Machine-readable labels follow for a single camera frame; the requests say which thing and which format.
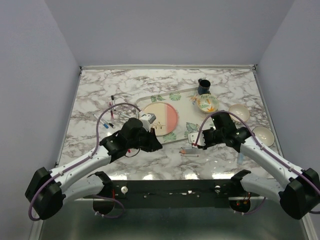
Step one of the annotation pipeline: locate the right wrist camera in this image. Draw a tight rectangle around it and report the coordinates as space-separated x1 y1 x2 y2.
187 131 204 146

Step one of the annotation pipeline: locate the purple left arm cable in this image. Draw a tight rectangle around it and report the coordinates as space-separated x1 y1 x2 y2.
27 102 141 221

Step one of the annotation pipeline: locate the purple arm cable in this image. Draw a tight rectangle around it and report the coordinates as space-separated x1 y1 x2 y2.
194 110 320 215
27 102 141 221

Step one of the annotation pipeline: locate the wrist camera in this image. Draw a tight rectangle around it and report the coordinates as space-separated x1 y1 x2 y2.
187 131 204 146
139 113 156 125

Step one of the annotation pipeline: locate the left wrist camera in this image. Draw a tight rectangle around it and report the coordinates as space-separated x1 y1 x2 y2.
139 113 156 125

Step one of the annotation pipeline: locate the light blue highlighter pen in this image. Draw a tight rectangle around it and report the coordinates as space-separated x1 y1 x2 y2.
237 153 244 165

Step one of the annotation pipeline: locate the floral serving tray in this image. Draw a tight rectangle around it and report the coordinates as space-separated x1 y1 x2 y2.
135 87 212 144

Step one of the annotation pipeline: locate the floral orange rimmed bowl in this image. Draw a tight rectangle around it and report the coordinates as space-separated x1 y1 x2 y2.
196 94 220 114

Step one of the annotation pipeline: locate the white marker blue cap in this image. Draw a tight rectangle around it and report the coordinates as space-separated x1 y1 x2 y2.
93 114 109 129

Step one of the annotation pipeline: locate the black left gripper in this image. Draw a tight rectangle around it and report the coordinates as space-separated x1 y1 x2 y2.
127 126 163 153

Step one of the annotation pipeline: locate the blue striped white bowl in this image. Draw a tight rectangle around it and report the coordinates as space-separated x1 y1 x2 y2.
252 126 275 147

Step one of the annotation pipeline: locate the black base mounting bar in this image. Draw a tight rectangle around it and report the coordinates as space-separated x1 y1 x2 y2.
93 171 261 212

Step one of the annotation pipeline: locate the dark blue mug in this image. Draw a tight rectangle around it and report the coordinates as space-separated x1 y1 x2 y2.
197 79 211 95

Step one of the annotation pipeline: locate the cream and pink plate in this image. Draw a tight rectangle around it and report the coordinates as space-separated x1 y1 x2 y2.
143 102 179 136

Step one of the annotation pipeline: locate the pink red pen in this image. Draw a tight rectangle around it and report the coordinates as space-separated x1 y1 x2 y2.
108 102 114 121

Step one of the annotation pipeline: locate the white marker red cap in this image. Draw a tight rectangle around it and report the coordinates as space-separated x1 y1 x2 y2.
180 154 199 158

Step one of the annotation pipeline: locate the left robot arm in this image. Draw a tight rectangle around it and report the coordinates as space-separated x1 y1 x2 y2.
25 113 163 221

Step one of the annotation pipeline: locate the white orange rimmed bowl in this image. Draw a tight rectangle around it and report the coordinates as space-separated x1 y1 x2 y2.
228 104 250 122

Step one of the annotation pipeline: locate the white marker black eraser cap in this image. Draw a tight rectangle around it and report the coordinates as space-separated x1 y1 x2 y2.
100 117 115 128

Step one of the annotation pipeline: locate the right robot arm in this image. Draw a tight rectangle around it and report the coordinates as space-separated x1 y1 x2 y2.
194 110 320 220

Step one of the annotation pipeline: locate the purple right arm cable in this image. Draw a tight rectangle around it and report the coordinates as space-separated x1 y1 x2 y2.
194 110 320 215

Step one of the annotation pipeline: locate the white marker black tip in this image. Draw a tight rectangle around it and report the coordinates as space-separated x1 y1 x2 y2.
120 113 131 119

